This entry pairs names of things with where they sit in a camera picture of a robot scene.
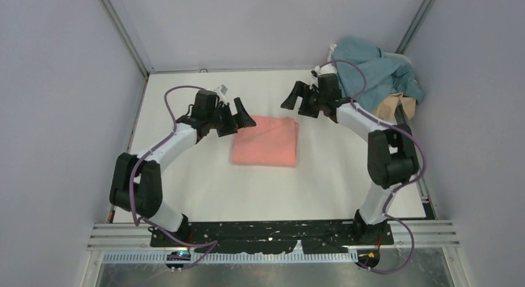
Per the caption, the pink t-shirt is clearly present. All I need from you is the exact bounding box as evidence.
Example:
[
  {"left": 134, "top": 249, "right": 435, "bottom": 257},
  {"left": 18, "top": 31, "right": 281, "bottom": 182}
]
[{"left": 232, "top": 116, "right": 299, "bottom": 168}]

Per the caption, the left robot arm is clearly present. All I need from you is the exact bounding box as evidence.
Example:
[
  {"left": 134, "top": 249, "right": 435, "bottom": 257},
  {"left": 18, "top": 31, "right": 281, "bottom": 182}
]
[{"left": 109, "top": 88, "right": 257, "bottom": 246}]

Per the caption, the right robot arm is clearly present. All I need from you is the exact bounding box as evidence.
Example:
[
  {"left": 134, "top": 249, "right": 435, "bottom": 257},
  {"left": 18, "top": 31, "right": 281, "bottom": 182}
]
[{"left": 280, "top": 73, "right": 419, "bottom": 244}]

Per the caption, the beige t-shirt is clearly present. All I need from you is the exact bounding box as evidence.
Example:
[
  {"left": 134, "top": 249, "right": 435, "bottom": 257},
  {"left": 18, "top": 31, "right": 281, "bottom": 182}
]
[{"left": 372, "top": 93, "right": 417, "bottom": 122}]

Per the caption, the blue t-shirt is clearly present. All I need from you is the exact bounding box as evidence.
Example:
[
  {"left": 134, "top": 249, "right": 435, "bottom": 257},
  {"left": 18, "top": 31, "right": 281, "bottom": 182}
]
[{"left": 331, "top": 36, "right": 425, "bottom": 112}]

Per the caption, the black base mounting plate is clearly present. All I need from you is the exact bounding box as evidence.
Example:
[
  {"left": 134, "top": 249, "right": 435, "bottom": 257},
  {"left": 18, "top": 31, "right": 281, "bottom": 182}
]
[{"left": 149, "top": 219, "right": 394, "bottom": 255}]

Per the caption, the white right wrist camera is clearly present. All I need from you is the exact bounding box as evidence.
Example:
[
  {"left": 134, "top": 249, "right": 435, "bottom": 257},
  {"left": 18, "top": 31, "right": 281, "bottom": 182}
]
[{"left": 310, "top": 66, "right": 324, "bottom": 78}]

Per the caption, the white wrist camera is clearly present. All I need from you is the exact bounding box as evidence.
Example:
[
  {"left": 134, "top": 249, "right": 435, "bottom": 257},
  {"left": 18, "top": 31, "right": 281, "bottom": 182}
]
[
  {"left": 310, "top": 66, "right": 324, "bottom": 78},
  {"left": 213, "top": 85, "right": 229, "bottom": 104}
]

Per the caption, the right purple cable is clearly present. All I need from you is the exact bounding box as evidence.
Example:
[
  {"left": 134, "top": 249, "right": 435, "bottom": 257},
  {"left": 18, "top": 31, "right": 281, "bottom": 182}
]
[{"left": 316, "top": 59, "right": 428, "bottom": 275}]

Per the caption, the purple cable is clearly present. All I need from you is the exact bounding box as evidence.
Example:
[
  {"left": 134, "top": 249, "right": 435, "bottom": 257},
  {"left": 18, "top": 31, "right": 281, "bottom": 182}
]
[
  {"left": 128, "top": 85, "right": 219, "bottom": 270},
  {"left": 316, "top": 59, "right": 428, "bottom": 275}
]

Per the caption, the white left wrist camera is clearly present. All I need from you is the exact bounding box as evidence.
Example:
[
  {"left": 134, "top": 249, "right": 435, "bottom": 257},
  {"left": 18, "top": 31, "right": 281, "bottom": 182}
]
[{"left": 213, "top": 85, "right": 229, "bottom": 104}]

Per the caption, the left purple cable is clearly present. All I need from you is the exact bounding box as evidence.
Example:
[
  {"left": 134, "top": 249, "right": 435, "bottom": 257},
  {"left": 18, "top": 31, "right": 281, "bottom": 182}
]
[{"left": 128, "top": 85, "right": 219, "bottom": 270}]

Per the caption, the right aluminium corner post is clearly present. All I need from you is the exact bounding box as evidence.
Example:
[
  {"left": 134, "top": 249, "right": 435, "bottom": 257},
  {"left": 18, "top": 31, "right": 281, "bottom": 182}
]
[{"left": 396, "top": 0, "right": 436, "bottom": 54}]

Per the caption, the aluminium corner post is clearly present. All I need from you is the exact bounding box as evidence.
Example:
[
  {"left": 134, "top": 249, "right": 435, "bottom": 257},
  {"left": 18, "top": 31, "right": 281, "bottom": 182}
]
[
  {"left": 396, "top": 0, "right": 436, "bottom": 54},
  {"left": 100, "top": 0, "right": 152, "bottom": 80}
]

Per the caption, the left aluminium corner post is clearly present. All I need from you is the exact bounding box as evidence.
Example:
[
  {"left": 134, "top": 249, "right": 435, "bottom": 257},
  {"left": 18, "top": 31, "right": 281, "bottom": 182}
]
[{"left": 100, "top": 0, "right": 152, "bottom": 80}]

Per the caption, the white slotted cable duct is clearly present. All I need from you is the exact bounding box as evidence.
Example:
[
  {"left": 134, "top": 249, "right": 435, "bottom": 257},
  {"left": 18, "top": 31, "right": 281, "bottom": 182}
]
[{"left": 102, "top": 250, "right": 358, "bottom": 264}]

